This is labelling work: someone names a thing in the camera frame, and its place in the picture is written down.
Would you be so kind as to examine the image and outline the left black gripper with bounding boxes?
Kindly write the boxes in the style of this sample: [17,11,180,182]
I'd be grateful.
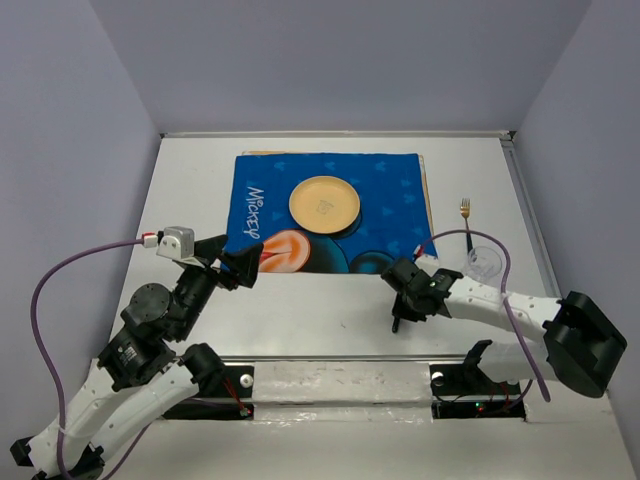
[175,233,266,339]

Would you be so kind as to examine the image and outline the clear drinking glass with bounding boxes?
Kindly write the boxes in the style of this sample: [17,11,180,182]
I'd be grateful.
[462,246,503,284]

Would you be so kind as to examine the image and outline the gold fork black handle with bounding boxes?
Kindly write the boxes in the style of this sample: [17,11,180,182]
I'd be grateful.
[460,198,474,253]

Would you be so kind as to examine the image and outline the blue Mickey cloth placemat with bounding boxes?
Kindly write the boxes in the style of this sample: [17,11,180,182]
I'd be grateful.
[226,153,431,274]

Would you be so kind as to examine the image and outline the yellow round plate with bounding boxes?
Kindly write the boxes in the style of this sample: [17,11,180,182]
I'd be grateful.
[288,176,361,235]

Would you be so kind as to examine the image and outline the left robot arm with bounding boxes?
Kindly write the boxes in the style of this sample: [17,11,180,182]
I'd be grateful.
[10,227,263,479]

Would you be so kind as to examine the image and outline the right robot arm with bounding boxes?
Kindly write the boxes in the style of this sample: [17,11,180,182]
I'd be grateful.
[381,258,627,398]

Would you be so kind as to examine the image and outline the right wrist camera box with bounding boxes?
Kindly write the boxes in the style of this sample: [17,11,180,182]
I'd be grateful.
[414,245,440,275]

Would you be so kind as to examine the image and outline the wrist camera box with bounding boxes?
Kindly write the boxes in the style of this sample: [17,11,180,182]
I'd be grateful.
[414,245,440,275]
[156,226,195,261]

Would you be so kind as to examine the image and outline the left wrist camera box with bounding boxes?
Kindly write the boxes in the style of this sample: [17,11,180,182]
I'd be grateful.
[156,226,195,261]

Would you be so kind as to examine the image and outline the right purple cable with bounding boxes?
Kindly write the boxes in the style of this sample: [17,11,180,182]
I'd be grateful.
[417,228,552,402]

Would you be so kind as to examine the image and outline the purple cable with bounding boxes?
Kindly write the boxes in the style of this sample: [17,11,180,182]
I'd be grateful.
[30,232,161,480]
[417,228,552,402]

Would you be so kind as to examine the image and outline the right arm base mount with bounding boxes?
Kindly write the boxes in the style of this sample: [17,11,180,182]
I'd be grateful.
[430,340,526,420]

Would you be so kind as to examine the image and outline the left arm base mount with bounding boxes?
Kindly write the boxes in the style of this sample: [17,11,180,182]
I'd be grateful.
[162,364,255,421]

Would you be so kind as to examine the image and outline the aluminium table edge rail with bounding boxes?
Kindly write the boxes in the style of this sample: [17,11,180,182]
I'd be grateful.
[160,130,515,141]

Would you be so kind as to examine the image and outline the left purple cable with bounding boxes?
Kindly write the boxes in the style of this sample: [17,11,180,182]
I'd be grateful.
[30,232,161,480]

